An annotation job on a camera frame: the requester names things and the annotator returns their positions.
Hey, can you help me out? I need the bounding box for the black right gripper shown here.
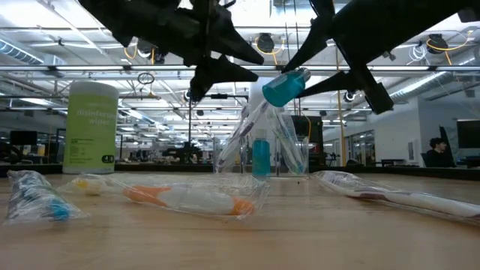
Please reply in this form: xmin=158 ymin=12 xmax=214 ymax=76
xmin=280 ymin=0 xmax=413 ymax=116

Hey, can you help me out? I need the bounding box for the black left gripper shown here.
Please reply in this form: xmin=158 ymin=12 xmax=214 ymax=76
xmin=175 ymin=0 xmax=265 ymax=102

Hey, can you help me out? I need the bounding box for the purple white toothbrush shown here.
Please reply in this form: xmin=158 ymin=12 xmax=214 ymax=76
xmin=310 ymin=170 xmax=480 ymax=227
xmin=216 ymin=100 xmax=272 ymax=173

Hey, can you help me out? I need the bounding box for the green white toothbrush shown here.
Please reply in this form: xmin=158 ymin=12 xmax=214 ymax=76
xmin=266 ymin=106 xmax=293 ymax=172

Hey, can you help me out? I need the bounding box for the blue white toothbrush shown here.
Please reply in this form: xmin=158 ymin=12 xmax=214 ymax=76
xmin=280 ymin=110 xmax=307 ymax=175
xmin=2 ymin=169 xmax=91 ymax=228

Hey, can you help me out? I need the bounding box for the orange white toothbrush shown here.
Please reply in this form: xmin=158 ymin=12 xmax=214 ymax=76
xmin=55 ymin=172 xmax=271 ymax=222

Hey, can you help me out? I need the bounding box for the black cabinet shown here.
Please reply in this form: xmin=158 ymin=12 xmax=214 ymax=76
xmin=290 ymin=115 xmax=324 ymax=169

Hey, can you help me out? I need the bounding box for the clear acrylic organizer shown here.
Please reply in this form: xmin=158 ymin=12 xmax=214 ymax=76
xmin=213 ymin=133 xmax=311 ymax=178

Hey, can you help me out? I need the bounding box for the black background robot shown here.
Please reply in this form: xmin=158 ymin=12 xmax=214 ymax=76
xmin=161 ymin=142 xmax=206 ymax=165

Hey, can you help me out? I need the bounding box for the long ceiling light bar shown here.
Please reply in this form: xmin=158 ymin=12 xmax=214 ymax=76
xmin=0 ymin=64 xmax=480 ymax=74

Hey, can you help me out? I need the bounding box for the person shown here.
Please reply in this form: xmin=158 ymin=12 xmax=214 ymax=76
xmin=421 ymin=136 xmax=457 ymax=169

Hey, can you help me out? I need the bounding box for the green disinfecting wipes canister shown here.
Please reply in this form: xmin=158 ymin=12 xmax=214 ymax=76
xmin=62 ymin=81 xmax=120 ymax=176

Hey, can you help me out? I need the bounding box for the black desk monitor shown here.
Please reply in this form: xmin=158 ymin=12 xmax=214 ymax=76
xmin=9 ymin=130 xmax=38 ymax=147

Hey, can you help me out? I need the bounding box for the black ceiling reel yellow cord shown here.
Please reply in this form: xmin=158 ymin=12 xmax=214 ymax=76
xmin=425 ymin=31 xmax=473 ymax=67
xmin=253 ymin=32 xmax=286 ymax=57

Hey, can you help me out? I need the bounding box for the black metal stand frame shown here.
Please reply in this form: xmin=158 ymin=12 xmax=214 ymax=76
xmin=187 ymin=93 xmax=251 ymax=166

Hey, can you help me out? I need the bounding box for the black coiled ceiling cable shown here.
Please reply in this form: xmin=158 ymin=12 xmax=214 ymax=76
xmin=136 ymin=72 xmax=156 ymax=86

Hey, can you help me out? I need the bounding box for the silver ceiling air duct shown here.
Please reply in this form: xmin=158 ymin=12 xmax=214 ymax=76
xmin=0 ymin=39 xmax=46 ymax=67
xmin=389 ymin=70 xmax=457 ymax=108

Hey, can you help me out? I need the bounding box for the black aluminium table frame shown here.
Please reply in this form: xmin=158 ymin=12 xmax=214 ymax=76
xmin=0 ymin=161 xmax=480 ymax=177

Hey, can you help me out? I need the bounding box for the black wall monitor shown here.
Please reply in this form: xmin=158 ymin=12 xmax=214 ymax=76
xmin=456 ymin=118 xmax=480 ymax=150

